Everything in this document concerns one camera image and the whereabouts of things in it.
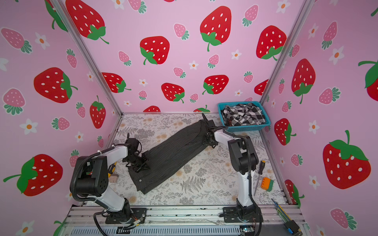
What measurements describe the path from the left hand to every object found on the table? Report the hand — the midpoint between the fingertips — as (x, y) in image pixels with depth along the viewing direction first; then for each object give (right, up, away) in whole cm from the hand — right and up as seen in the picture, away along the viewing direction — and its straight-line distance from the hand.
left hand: (151, 166), depth 91 cm
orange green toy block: (+69, -8, -8) cm, 70 cm away
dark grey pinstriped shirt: (+17, +11, +5) cm, 21 cm away
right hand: (+36, +14, +12) cm, 41 cm away
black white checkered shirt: (+61, +34, +15) cm, 72 cm away
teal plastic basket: (+65, +24, +13) cm, 71 cm away
